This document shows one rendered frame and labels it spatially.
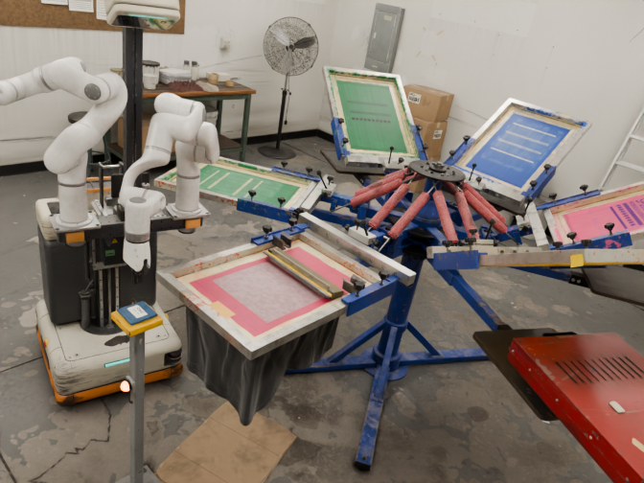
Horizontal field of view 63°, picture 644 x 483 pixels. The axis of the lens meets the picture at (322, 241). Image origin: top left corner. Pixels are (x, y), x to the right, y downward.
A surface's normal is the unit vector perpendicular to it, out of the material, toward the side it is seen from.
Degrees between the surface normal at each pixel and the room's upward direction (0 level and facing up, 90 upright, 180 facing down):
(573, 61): 90
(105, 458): 0
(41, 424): 0
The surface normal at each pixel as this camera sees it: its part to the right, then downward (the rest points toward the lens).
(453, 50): -0.68, 0.23
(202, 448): 0.17, -0.86
